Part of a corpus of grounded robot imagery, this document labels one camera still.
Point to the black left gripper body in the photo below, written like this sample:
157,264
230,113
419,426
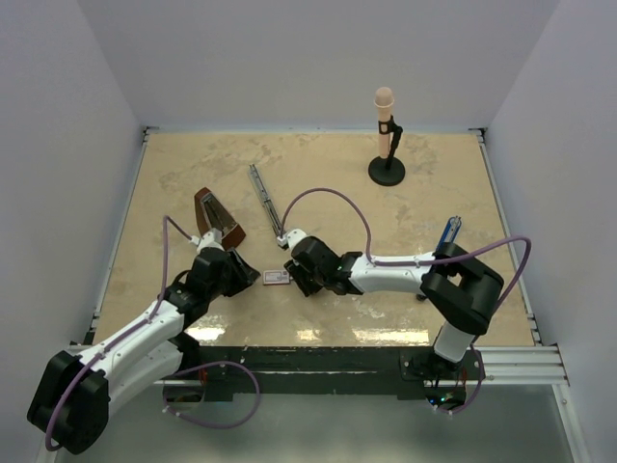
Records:
222,286

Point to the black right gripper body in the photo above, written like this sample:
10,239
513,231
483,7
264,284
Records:
320,278

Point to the red white staple box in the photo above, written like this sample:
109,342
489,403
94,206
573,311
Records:
276,278

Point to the grey stapler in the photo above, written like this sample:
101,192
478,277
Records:
267,204

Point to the blue stapler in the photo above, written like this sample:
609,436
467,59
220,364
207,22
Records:
450,231

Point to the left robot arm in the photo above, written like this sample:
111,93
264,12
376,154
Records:
78,393

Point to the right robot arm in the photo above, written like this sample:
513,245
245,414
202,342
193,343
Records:
463,289

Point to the brown wooden metronome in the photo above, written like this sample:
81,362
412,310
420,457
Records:
211,214

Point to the beige microphone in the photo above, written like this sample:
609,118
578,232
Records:
384,101

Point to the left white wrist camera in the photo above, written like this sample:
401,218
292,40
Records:
211,239

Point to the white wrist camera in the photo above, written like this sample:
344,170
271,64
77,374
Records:
288,240
211,239

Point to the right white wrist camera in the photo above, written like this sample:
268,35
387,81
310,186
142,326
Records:
288,240

